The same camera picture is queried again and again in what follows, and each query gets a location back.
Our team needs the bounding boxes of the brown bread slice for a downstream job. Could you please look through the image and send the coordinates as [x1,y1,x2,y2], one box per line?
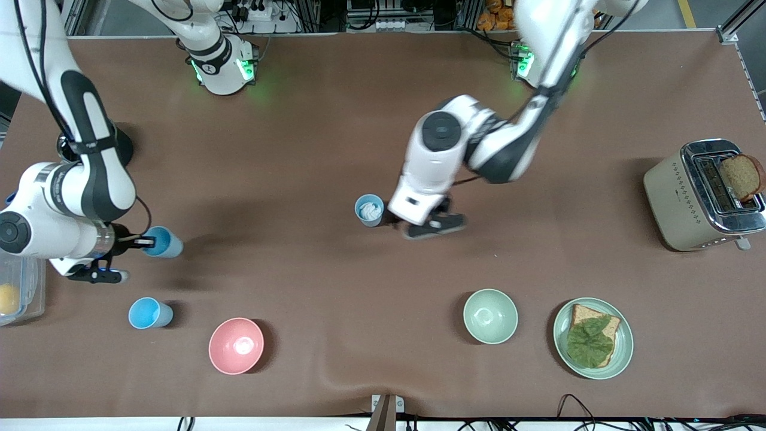
[569,303,622,368]

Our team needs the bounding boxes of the black pot with blue handle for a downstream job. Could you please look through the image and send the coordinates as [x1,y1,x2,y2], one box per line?
[5,122,135,203]

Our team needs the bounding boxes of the pale green plate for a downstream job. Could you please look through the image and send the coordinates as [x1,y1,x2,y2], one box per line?
[552,297,634,380]

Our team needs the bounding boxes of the beige and chrome toaster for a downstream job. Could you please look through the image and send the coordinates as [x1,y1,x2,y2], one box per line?
[643,139,766,252]

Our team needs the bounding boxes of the clear plastic container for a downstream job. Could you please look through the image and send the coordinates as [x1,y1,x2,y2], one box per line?
[0,250,47,327]

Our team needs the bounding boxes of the blue plastic cup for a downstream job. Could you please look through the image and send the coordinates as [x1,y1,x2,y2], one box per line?
[128,297,174,330]
[142,226,184,259]

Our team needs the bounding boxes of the yellow round fruit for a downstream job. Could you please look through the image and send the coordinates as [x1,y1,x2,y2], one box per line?
[0,283,21,315]

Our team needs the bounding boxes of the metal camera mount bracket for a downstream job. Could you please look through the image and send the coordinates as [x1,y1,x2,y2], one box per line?
[366,393,405,431]

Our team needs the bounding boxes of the green lettuce leaf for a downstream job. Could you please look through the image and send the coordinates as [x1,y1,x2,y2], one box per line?
[566,316,616,368]

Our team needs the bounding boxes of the pink bowl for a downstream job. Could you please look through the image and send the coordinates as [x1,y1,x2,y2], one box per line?
[208,317,265,376]

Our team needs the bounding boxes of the bag of orange snacks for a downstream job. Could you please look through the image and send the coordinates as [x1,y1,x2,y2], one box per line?
[477,0,521,32]

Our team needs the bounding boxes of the blue cup with white paper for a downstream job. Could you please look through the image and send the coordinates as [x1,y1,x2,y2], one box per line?
[354,193,385,228]

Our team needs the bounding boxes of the pale green bowl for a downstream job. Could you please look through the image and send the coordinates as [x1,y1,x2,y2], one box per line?
[463,289,519,345]

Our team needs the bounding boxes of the black looped cable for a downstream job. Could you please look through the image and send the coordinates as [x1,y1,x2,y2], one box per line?
[557,393,605,431]

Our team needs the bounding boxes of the white power strip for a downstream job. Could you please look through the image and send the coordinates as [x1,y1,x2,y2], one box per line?
[238,0,277,22]

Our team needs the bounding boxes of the brown toast slice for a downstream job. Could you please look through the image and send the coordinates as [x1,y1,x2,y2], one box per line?
[718,154,766,202]

